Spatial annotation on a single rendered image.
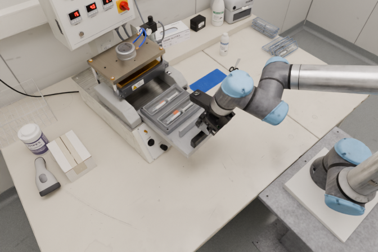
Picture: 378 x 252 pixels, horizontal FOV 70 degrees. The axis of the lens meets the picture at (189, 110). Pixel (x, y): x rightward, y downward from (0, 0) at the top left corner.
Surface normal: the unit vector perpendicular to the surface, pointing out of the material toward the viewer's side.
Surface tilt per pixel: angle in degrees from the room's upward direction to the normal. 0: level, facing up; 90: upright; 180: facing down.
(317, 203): 4
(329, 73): 32
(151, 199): 0
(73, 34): 90
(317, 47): 0
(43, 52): 90
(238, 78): 20
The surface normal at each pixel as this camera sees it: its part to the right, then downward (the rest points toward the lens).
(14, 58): 0.62, 0.60
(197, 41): -0.01, -0.64
